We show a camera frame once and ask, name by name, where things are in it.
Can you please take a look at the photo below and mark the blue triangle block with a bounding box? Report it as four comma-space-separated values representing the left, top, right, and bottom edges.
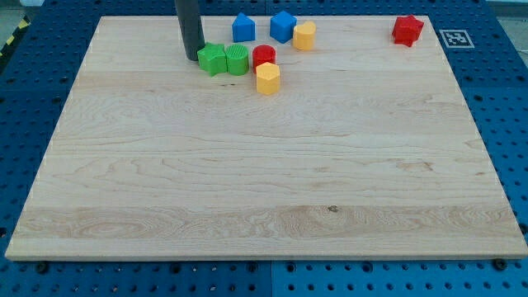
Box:
232, 12, 257, 43

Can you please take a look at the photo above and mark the yellow hexagon block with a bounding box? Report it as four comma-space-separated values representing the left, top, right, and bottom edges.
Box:
256, 63, 281, 95

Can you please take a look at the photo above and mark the red cylinder block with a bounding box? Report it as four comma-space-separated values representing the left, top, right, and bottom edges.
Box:
252, 45, 276, 73

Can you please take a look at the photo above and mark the green cylinder block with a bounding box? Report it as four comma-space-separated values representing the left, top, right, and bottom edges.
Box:
225, 44, 249, 76

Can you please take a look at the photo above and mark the green star block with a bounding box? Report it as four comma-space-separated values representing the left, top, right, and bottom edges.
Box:
197, 42, 227, 76

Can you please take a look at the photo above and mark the wooden board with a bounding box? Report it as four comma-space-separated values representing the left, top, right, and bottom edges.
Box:
6, 16, 527, 262

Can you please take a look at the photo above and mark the yellow heart block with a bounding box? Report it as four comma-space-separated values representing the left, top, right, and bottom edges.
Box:
292, 21, 317, 51

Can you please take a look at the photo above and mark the blue cube block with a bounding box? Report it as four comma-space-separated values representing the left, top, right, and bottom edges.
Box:
270, 11, 297, 44

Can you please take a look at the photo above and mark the red star block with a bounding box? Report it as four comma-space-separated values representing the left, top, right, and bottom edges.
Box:
392, 15, 424, 47

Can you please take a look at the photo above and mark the white fiducial marker tag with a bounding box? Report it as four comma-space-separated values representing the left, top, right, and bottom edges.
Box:
439, 29, 474, 49

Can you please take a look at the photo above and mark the black bolt front left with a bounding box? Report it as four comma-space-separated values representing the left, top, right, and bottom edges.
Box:
35, 262, 50, 275

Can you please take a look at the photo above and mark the black bolt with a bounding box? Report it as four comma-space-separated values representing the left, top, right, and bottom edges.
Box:
493, 258, 508, 271
35, 262, 50, 275

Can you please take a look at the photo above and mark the black bolt front right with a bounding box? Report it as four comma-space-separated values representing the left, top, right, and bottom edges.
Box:
493, 258, 508, 271

